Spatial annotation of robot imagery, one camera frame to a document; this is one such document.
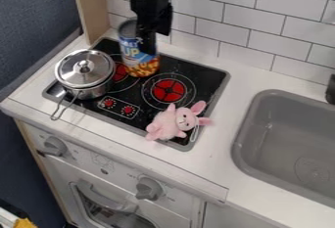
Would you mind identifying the toy sink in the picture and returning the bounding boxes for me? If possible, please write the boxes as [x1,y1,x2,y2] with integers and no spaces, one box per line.
[230,89,335,209]

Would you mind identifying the blue and orange can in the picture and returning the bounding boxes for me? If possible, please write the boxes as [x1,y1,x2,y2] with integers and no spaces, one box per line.
[118,19,162,78]

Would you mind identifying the pink plush rabbit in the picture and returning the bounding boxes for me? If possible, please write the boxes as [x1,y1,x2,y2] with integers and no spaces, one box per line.
[143,100,215,142]

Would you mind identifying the silver pot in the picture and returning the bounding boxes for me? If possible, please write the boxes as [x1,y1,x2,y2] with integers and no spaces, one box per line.
[48,49,119,121]

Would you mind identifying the toy stove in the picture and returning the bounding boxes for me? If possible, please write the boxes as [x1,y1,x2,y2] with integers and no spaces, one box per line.
[41,36,232,153]

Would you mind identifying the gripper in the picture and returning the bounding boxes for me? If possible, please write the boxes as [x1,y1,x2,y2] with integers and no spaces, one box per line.
[127,0,176,57]

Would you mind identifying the silver lid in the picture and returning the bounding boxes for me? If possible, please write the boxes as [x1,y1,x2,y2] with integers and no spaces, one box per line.
[53,49,117,89]

